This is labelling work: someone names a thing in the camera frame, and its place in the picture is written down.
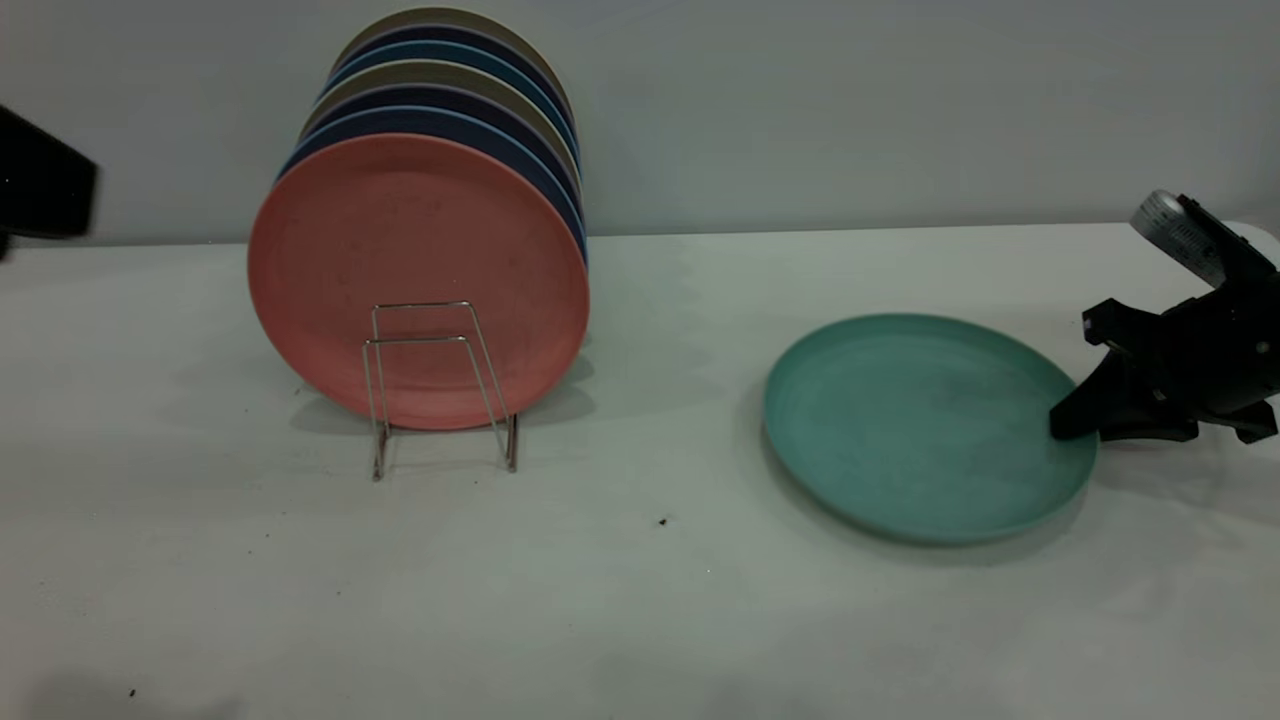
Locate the metal wire plate rack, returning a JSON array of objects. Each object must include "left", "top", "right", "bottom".
[{"left": 362, "top": 302, "right": 520, "bottom": 483}]

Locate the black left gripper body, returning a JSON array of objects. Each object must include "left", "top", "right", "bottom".
[{"left": 0, "top": 104, "right": 99, "bottom": 263}]

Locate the pink round plate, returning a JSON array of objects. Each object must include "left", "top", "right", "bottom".
[{"left": 248, "top": 135, "right": 591, "bottom": 433}]

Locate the dark purple round plate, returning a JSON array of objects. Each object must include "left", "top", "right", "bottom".
[{"left": 299, "top": 85, "right": 584, "bottom": 193}]

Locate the green round plate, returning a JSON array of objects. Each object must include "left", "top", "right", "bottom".
[{"left": 763, "top": 313, "right": 1099, "bottom": 546}]

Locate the teal blue round plate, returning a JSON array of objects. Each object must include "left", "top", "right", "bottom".
[{"left": 321, "top": 41, "right": 579, "bottom": 141}]

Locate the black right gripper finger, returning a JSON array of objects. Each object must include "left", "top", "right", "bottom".
[
  {"left": 1049, "top": 350, "right": 1137, "bottom": 442},
  {"left": 1098, "top": 412, "right": 1199, "bottom": 444}
]

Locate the beige round plate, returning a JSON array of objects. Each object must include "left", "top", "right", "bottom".
[
  {"left": 335, "top": 9, "right": 573, "bottom": 101},
  {"left": 305, "top": 60, "right": 582, "bottom": 171}
]

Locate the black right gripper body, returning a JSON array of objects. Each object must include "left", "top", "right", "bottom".
[{"left": 1083, "top": 268, "right": 1280, "bottom": 446}]

